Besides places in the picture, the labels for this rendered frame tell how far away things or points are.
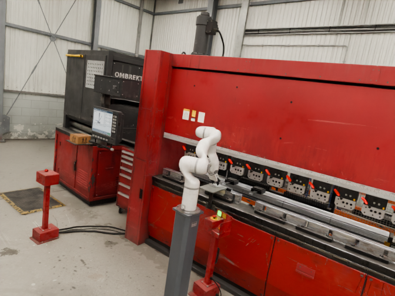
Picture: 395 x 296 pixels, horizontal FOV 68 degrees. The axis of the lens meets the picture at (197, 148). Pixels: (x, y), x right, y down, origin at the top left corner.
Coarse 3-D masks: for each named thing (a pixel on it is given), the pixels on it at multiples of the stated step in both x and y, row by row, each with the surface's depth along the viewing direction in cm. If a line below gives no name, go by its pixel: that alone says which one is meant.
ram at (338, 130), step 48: (192, 96) 320; (240, 96) 286; (288, 96) 259; (336, 96) 236; (384, 96) 217; (192, 144) 324; (240, 144) 289; (288, 144) 261; (336, 144) 238; (384, 144) 219
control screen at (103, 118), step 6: (96, 114) 328; (102, 114) 322; (108, 114) 315; (96, 120) 329; (102, 120) 322; (108, 120) 316; (102, 126) 323; (108, 126) 317; (102, 132) 324; (108, 132) 317
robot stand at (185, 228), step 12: (180, 216) 227; (192, 216) 224; (180, 228) 228; (192, 228) 229; (180, 240) 228; (192, 240) 233; (180, 252) 229; (192, 252) 236; (168, 264) 239; (180, 264) 231; (168, 276) 240; (180, 276) 233; (168, 288) 240; (180, 288) 236
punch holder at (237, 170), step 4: (232, 160) 296; (236, 160) 293; (240, 160) 290; (244, 160) 288; (236, 164) 293; (240, 164) 291; (244, 164) 288; (232, 168) 296; (236, 168) 293; (240, 168) 290; (244, 168) 289; (232, 172) 296; (236, 172) 294; (240, 172) 291; (244, 172) 292
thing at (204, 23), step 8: (200, 16) 314; (208, 16) 314; (200, 24) 315; (208, 24) 314; (216, 24) 317; (200, 32) 317; (208, 32) 314; (200, 40) 318; (208, 40) 324; (200, 48) 320; (224, 48) 324
